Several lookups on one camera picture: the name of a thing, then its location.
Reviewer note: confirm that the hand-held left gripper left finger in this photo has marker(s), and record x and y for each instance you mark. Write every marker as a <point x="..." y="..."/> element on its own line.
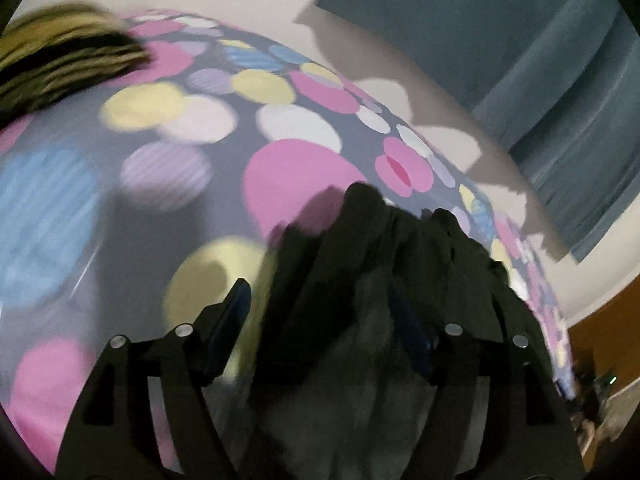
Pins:
<point x="231" y="312"/>

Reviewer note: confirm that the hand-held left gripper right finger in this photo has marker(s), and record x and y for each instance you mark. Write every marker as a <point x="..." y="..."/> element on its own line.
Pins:
<point x="415" y="332"/>

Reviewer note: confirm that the black garment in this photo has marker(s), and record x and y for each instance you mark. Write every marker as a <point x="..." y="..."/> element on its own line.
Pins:
<point x="380" y="260"/>

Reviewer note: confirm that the brown wooden furniture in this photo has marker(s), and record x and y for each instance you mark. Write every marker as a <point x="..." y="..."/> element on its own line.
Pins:
<point x="610" y="320"/>

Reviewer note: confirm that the dotted colourful bed sheet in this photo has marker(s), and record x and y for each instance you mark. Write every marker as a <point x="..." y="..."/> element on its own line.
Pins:
<point x="150" y="170"/>

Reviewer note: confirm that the blue curtain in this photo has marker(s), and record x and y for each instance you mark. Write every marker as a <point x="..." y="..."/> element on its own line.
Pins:
<point x="525" y="50"/>

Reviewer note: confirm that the striped brown pillow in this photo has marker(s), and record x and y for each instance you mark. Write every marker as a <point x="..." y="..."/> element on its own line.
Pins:
<point x="60" y="55"/>

